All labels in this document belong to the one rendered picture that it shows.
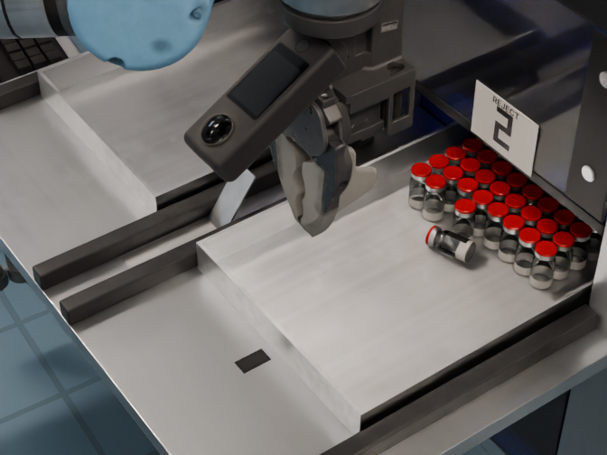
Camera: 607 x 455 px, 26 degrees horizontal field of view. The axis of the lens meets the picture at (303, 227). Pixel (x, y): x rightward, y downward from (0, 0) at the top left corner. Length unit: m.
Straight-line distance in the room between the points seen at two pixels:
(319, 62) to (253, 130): 0.06
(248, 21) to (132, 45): 0.91
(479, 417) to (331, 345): 0.15
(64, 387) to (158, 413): 1.21
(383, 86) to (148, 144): 0.55
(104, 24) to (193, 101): 0.79
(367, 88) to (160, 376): 0.40
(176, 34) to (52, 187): 0.71
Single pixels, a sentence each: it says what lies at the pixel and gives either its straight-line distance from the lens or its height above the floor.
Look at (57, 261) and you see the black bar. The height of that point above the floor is 0.90.
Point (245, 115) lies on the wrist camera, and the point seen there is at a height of 1.24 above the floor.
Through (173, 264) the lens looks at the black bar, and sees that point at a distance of 1.27.
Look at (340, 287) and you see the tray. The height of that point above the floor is 0.88.
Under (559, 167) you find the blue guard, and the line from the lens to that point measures 1.20.
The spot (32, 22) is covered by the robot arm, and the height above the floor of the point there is 1.38.
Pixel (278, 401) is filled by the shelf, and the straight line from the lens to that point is 1.17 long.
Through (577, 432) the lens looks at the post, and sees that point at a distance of 1.37.
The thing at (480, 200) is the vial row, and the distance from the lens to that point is 1.30.
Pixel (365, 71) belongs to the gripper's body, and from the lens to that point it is 0.93.
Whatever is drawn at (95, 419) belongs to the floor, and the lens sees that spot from 2.32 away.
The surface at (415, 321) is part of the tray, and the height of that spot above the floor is 0.88.
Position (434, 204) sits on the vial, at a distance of 1.32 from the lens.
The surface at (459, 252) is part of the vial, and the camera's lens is 1.28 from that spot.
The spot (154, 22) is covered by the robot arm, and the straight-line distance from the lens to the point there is 0.70.
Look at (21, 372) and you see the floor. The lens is 2.41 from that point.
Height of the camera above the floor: 1.78
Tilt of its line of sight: 43 degrees down
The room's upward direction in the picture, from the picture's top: straight up
